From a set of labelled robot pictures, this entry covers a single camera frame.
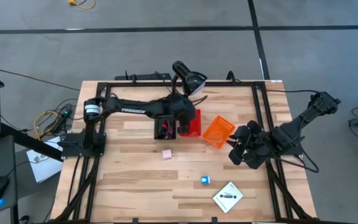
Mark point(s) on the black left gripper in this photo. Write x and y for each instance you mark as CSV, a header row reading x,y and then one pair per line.
x,y
182,107

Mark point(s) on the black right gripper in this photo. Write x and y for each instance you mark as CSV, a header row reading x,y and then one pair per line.
x,y
259,149

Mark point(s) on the pink wall charger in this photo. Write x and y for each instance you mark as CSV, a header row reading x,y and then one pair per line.
x,y
167,154

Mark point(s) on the blue white small cube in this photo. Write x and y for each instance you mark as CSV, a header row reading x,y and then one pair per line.
x,y
205,180

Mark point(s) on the white instruction booklet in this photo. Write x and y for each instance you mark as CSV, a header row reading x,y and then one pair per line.
x,y
228,197

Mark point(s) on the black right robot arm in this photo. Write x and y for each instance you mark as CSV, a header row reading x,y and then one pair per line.
x,y
306,118

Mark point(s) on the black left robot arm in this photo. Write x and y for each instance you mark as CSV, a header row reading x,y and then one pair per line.
x,y
129,109

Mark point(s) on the red mesh basket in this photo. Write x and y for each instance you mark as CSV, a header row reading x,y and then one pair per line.
x,y
197,124

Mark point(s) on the orange mesh basket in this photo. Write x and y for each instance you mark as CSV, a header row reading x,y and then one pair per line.
x,y
217,132

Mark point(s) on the black mesh basket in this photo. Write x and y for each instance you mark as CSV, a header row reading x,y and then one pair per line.
x,y
158,130

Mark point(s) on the black desk lamp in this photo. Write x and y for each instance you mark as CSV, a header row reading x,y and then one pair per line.
x,y
191,81

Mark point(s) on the black power strip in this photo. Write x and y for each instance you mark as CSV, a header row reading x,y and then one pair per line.
x,y
145,76

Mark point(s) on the black adapter green light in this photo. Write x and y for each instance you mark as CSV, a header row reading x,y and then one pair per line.
x,y
64,113

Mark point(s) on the white paper sheet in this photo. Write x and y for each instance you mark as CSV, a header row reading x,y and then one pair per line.
x,y
43,168

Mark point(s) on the black aluminium table frame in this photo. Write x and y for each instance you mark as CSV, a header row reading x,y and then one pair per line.
x,y
135,84

